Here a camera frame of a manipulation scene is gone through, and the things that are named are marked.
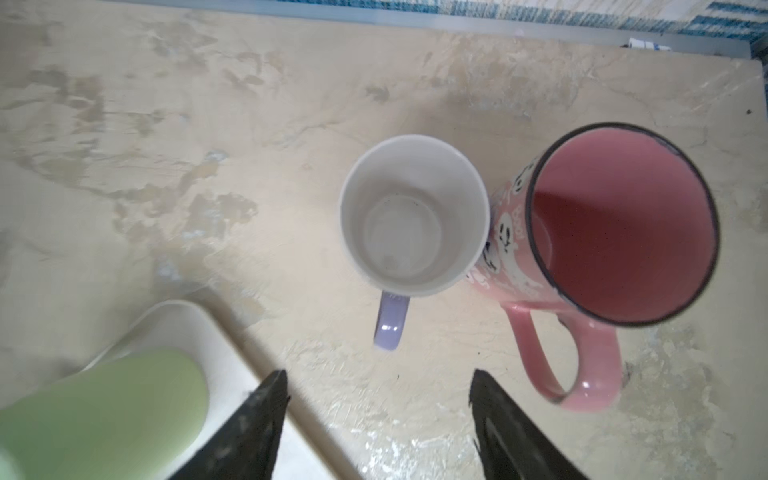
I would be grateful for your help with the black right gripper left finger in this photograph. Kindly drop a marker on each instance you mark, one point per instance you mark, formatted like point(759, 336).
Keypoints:
point(246, 446)

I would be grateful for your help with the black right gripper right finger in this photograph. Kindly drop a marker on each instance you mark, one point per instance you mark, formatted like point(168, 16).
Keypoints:
point(509, 444)

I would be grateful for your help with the light green mug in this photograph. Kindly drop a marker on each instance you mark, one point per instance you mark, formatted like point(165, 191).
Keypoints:
point(123, 419)

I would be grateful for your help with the pink cartoon mug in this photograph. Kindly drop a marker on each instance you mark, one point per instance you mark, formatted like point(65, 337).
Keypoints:
point(613, 226)

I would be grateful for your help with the lavender purple mug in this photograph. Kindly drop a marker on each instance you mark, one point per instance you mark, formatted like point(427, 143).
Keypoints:
point(414, 217)

